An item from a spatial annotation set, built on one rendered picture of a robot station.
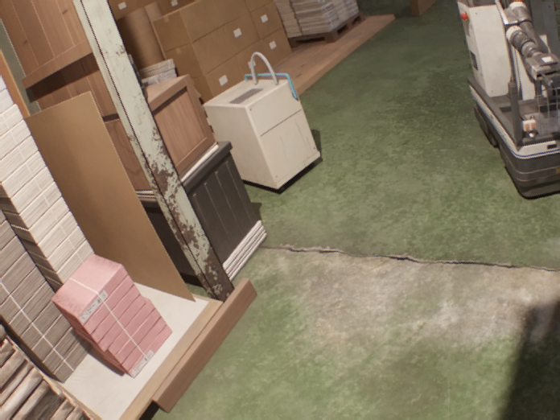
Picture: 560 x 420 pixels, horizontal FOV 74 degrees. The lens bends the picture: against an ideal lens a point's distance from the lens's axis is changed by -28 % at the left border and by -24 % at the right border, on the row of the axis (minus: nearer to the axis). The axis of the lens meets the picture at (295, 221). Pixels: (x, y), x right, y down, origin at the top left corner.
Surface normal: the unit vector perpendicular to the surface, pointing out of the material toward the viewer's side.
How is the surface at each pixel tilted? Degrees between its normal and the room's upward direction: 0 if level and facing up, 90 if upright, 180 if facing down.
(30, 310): 90
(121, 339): 90
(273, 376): 0
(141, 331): 90
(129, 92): 90
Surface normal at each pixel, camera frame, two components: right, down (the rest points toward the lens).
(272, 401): -0.30, -0.78
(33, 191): 0.83, 0.07
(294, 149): 0.67, 0.24
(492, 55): -0.07, 0.59
